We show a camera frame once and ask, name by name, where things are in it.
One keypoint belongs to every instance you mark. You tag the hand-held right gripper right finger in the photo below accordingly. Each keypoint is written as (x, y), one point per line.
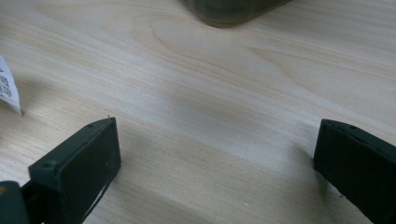
(358, 168)

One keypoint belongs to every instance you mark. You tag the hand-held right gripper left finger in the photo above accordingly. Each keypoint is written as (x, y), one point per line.
(77, 168)

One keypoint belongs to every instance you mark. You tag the transparent grey storage box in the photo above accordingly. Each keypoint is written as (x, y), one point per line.
(230, 11)

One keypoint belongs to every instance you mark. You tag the white paper tag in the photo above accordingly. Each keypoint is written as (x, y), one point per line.
(7, 87)

